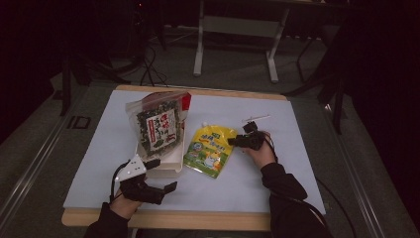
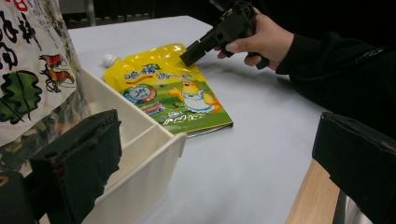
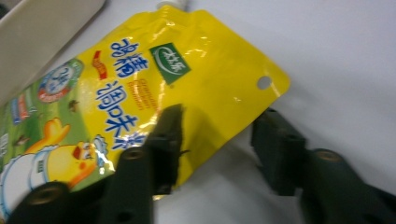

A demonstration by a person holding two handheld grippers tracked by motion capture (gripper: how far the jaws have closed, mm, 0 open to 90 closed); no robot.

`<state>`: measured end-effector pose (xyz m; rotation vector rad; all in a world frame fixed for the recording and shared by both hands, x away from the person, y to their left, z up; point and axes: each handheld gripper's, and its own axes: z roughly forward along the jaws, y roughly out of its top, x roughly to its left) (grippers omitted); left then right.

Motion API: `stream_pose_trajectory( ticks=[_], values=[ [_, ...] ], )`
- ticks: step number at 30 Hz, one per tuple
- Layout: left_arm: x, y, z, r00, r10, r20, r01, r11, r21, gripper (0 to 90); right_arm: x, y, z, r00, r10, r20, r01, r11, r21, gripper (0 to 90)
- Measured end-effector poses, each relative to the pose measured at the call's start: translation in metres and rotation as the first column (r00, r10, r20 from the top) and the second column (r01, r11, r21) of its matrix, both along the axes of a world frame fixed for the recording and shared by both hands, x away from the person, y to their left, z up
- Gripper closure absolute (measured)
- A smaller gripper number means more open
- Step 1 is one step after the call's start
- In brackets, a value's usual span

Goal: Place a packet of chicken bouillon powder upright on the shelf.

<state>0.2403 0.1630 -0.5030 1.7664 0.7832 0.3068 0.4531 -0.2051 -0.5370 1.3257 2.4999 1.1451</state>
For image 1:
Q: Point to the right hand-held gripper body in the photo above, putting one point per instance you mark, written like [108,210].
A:
[252,140]

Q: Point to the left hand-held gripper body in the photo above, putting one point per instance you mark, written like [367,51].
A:
[138,188]

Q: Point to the white plastic divided basket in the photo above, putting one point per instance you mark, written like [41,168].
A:
[171,165]

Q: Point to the yellow spouted pouch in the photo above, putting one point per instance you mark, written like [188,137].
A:
[208,152]

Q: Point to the clear dried seaweed shrimp packet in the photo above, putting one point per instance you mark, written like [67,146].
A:
[158,129]

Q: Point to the person's right hand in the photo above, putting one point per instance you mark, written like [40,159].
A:
[264,155]

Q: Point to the person's left hand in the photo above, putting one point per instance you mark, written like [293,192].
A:
[124,206]

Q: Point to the small white plastic strip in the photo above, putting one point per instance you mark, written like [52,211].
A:
[256,118]

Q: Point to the wooden table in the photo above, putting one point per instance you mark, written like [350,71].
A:
[198,221]

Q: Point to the white table mat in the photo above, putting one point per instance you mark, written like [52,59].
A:
[214,198]

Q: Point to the black metal stand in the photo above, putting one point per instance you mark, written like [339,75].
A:
[66,86]
[336,99]

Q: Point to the white metal table frame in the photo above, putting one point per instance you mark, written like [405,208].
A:
[241,26]

